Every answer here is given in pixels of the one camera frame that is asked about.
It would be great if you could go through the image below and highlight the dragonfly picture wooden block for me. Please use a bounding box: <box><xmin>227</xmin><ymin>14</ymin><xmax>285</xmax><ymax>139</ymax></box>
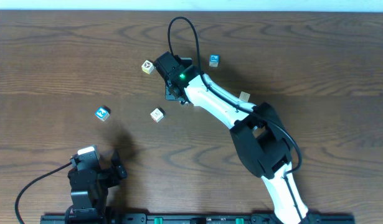
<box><xmin>150</xmin><ymin>108</ymin><xmax>164</xmax><ymax>123</ymax></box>

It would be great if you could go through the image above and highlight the yellow edged picture block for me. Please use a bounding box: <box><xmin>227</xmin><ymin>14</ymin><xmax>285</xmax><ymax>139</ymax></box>
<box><xmin>141</xmin><ymin>60</ymin><xmax>155</xmax><ymax>74</ymax></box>

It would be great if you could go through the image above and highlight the blue number 2 block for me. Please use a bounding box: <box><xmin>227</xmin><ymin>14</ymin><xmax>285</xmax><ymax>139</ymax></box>
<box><xmin>95</xmin><ymin>106</ymin><xmax>110</xmax><ymax>121</ymax></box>

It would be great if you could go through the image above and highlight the plain picture wooden block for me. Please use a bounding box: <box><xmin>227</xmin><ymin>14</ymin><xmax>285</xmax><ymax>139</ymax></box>
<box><xmin>239</xmin><ymin>91</ymin><xmax>250</xmax><ymax>102</ymax></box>

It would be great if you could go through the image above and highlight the blue letter P block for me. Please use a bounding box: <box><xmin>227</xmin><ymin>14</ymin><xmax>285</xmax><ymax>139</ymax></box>
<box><xmin>209</xmin><ymin>55</ymin><xmax>220</xmax><ymax>67</ymax></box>

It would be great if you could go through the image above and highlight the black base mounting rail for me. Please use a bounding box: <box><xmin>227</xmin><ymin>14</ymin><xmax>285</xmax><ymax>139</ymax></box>
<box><xmin>40</xmin><ymin>212</ymin><xmax>356</xmax><ymax>224</ymax></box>

